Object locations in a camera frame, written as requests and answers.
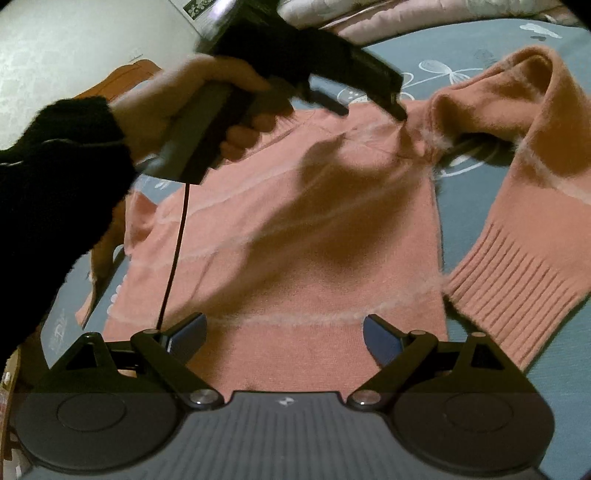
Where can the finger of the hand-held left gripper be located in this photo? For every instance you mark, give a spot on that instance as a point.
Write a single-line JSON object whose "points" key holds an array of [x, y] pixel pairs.
{"points": [[378, 78]]}

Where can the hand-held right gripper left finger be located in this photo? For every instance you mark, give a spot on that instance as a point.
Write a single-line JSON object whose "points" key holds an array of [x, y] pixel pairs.
{"points": [[191, 337]]}

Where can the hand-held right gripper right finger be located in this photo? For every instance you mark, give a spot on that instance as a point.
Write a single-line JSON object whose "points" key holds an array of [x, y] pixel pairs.
{"points": [[381, 341]]}

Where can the pink knit sweater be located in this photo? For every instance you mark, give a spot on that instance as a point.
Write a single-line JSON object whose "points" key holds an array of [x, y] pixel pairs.
{"points": [[300, 230]]}

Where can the person's left hand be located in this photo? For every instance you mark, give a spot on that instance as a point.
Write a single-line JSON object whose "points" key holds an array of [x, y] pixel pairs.
{"points": [[152, 106]]}

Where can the folded pink floral quilt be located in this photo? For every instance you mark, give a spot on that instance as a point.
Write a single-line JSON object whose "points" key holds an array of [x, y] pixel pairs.
{"points": [[383, 23]]}

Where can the wooden headboard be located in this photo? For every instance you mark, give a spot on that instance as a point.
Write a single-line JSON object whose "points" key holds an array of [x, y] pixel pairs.
{"points": [[134, 74]]}

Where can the blue floral bed sheet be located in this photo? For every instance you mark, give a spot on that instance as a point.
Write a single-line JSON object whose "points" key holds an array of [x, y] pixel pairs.
{"points": [[466, 217]]}

